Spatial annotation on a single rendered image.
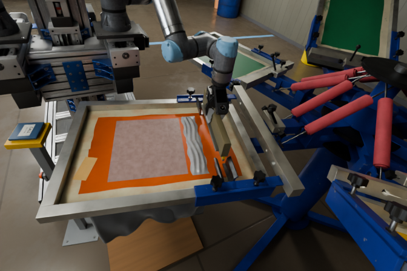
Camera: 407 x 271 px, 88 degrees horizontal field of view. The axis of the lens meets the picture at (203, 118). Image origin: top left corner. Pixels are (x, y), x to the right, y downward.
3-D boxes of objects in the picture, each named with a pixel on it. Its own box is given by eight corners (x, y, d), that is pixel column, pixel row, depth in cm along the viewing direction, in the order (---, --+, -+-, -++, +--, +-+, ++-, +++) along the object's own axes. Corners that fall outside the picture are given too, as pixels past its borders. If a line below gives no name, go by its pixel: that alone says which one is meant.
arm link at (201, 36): (184, 31, 77) (202, 42, 71) (208, 28, 83) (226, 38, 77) (183, 52, 82) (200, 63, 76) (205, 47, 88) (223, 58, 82)
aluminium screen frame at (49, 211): (39, 224, 65) (34, 218, 62) (81, 107, 108) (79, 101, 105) (271, 192, 83) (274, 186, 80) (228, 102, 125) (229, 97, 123)
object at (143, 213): (106, 245, 100) (83, 199, 72) (106, 236, 102) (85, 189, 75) (201, 228, 110) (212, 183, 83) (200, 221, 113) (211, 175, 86)
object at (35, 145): (62, 246, 142) (-18, 154, 80) (70, 214, 158) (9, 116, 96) (97, 241, 147) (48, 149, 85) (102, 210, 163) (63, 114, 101)
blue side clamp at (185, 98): (177, 110, 116) (177, 100, 112) (176, 104, 120) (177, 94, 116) (229, 108, 123) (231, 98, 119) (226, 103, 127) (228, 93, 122)
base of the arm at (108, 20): (99, 22, 115) (95, 2, 109) (128, 22, 122) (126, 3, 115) (103, 32, 106) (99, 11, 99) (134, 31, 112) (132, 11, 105)
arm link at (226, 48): (228, 33, 76) (244, 42, 71) (222, 62, 83) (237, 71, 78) (211, 35, 72) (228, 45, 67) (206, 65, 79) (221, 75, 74)
